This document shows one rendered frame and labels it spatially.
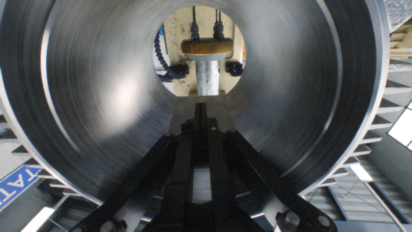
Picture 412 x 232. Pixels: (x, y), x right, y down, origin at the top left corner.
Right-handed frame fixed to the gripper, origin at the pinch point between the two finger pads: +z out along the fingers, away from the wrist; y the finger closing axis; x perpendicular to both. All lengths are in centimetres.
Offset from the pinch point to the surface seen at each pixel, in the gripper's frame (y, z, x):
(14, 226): -494, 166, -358
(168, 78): -14.3, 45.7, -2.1
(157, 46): -14.5, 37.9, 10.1
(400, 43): 61, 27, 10
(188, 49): -3.6, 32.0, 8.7
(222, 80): 11, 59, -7
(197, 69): -1.1, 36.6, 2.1
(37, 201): -484, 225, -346
